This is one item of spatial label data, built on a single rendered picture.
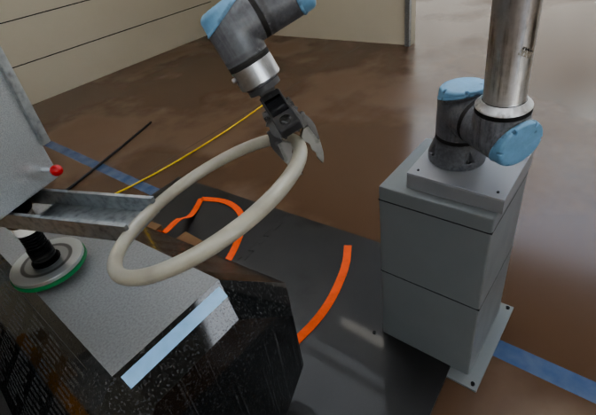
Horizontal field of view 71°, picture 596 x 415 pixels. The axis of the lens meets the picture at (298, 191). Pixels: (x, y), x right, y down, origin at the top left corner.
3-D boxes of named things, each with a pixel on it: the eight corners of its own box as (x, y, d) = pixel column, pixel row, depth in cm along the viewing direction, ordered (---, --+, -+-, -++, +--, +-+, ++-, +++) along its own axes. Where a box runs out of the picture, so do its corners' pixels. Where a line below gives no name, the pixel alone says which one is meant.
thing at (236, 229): (69, 302, 86) (59, 293, 85) (190, 173, 123) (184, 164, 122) (253, 268, 61) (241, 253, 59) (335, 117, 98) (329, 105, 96)
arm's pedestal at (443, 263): (415, 270, 229) (419, 129, 180) (513, 309, 200) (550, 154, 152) (367, 336, 199) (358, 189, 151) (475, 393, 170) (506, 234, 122)
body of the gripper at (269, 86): (302, 118, 95) (275, 70, 91) (309, 127, 88) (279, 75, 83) (273, 135, 96) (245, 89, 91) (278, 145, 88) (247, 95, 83)
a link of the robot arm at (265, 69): (271, 52, 80) (228, 79, 81) (284, 74, 82) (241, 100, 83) (267, 49, 88) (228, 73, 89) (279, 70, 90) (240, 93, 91)
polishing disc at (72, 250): (30, 299, 118) (27, 296, 117) (-1, 272, 130) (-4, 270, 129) (97, 252, 131) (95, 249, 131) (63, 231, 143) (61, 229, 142)
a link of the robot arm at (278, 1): (287, -45, 84) (234, -12, 84) (308, -39, 75) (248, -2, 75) (306, -1, 90) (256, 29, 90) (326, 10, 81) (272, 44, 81)
